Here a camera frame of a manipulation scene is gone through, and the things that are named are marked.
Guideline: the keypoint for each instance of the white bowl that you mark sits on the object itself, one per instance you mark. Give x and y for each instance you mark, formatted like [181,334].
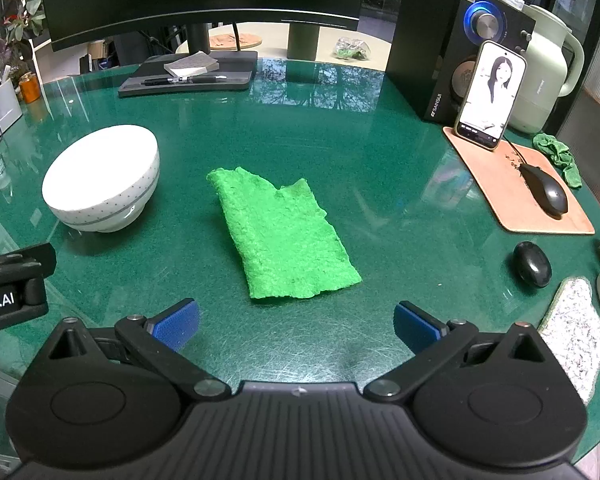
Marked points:
[100,175]

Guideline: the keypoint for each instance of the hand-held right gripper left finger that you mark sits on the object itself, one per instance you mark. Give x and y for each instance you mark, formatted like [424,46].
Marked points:
[177,325]

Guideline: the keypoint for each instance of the pen holder box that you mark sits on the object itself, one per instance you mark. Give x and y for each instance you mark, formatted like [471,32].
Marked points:
[0,105]

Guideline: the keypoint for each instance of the black pen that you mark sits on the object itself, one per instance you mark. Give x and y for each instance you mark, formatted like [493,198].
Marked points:
[160,81]
[202,78]

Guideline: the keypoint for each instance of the pale green kettle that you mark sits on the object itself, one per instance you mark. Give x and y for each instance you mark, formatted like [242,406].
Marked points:
[540,80]

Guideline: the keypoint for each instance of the small crumpled green cloth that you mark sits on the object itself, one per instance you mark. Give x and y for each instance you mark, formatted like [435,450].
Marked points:
[555,150]

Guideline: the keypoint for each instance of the green cleaning cloth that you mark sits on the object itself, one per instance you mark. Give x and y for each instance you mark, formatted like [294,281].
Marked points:
[280,240]

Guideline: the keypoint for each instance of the black oval stone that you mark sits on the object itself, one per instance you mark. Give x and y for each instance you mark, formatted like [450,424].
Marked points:
[531,264]

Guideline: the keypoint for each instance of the speckled stone coaster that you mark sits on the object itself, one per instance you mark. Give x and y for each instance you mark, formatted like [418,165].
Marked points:
[575,330]

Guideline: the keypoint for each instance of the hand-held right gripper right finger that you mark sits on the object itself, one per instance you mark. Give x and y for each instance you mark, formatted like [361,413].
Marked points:
[412,327]

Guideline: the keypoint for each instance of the wooden mouse pad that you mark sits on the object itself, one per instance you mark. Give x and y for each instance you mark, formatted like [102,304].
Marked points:
[500,185]

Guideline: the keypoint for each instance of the orange jar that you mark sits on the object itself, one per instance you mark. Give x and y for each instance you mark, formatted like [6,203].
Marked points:
[30,89]

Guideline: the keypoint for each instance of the round wooden board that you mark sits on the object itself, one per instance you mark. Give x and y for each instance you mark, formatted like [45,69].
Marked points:
[250,40]

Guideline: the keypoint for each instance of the black speaker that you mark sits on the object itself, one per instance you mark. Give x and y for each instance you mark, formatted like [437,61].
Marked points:
[420,50]

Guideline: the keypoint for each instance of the grey notepad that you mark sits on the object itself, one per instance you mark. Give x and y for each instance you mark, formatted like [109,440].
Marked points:
[190,63]

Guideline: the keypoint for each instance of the smartphone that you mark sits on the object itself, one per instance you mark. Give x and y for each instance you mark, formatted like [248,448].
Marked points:
[490,90]

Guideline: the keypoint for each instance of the clear plastic bag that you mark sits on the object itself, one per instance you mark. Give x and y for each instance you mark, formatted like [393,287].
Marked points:
[350,49]

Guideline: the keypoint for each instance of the black computer mouse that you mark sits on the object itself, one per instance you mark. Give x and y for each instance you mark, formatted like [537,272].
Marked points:
[545,190]

